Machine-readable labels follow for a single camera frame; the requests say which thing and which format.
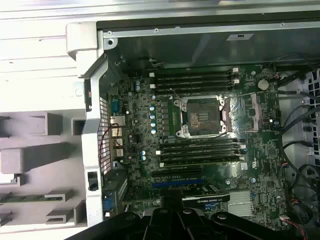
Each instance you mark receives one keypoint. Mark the metal locking lever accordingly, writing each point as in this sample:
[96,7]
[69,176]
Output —
[245,95]
[174,93]

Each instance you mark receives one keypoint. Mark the silver finned heat sink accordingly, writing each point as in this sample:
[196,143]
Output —
[239,203]

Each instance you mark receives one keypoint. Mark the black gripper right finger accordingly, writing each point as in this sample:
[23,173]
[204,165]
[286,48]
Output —
[192,225]

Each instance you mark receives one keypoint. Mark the black graphics card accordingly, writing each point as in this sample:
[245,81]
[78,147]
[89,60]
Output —
[207,200]

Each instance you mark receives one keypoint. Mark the blue expansion slot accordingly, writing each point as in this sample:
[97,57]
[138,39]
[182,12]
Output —
[175,184]

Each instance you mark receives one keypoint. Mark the green motherboard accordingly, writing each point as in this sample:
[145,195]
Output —
[140,120]

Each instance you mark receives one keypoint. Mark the grey parts rack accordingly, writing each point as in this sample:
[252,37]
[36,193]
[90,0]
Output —
[15,160]

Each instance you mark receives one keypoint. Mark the silver coin battery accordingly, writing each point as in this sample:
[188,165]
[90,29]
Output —
[263,84]

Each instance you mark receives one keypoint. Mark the CPU socket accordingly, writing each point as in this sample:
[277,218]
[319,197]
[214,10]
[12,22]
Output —
[200,117]

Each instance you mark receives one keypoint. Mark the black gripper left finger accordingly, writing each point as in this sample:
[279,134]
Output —
[160,225]

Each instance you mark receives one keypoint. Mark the black RAM slot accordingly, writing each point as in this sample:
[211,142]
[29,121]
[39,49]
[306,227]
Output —
[192,90]
[197,150]
[192,74]
[197,162]
[192,79]
[197,145]
[192,85]
[197,156]

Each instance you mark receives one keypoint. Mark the black expansion slot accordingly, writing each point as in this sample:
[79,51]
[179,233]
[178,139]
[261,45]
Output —
[175,173]

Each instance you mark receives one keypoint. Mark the metal drive cage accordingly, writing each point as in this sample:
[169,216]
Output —
[312,82]

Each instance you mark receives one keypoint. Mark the open black PC case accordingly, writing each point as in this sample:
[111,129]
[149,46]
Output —
[95,125]

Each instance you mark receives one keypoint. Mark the blue-top round capacitor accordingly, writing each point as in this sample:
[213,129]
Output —
[143,158]
[137,82]
[151,108]
[153,131]
[137,87]
[143,152]
[152,116]
[153,124]

